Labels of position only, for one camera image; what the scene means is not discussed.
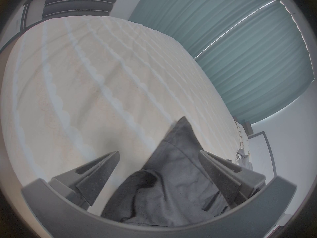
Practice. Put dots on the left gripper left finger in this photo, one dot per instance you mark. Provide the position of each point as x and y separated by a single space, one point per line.
99 172

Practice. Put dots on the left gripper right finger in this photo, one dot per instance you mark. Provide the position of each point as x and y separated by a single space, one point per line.
218 173

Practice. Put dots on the black T-shirt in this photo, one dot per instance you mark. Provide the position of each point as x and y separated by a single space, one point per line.
173 162

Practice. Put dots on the pile of clothes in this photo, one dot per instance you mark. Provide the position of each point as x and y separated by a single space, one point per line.
244 159

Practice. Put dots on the white printed pillow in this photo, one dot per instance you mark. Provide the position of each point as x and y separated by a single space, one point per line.
241 135

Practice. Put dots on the dark grey bedside table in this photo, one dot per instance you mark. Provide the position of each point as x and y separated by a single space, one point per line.
249 126

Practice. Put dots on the bed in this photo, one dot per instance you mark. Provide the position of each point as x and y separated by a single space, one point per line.
86 83

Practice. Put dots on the blue-green curtain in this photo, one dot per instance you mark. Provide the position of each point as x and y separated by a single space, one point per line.
198 13
260 66

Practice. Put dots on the black chest of drawers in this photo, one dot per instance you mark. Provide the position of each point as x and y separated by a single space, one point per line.
79 5

